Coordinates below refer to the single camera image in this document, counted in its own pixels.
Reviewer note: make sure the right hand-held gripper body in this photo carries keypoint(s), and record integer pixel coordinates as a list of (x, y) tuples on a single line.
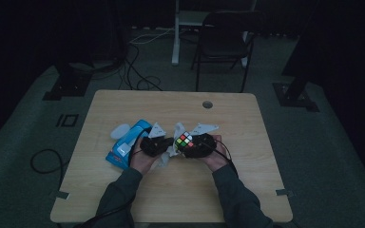
[(201, 144)]

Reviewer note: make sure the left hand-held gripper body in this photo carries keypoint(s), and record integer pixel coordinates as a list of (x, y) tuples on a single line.
[(153, 145)]

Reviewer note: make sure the colourful puzzle cube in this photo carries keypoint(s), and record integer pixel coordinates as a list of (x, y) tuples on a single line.
[(184, 141)]

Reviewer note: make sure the white wet wipe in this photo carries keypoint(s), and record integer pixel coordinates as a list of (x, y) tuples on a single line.
[(179, 128)]

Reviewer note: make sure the blue wet wipe packet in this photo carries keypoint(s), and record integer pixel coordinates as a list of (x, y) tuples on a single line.
[(126, 145)]

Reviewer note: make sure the person's left hand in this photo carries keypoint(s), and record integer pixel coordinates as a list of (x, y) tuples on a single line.
[(142, 161)]

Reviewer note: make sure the person's right hand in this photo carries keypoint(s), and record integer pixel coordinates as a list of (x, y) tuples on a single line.
[(217, 158)]

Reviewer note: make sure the white round lid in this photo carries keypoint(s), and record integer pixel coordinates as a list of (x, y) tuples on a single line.
[(120, 130)]

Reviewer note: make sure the grey tape piece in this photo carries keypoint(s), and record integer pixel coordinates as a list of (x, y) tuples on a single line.
[(284, 192), (62, 195)]

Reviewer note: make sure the black folding chair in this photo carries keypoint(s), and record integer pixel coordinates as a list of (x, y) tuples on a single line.
[(225, 41)]

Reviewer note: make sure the black stand with base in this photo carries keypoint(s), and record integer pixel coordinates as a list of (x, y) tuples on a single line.
[(294, 95), (68, 85)]

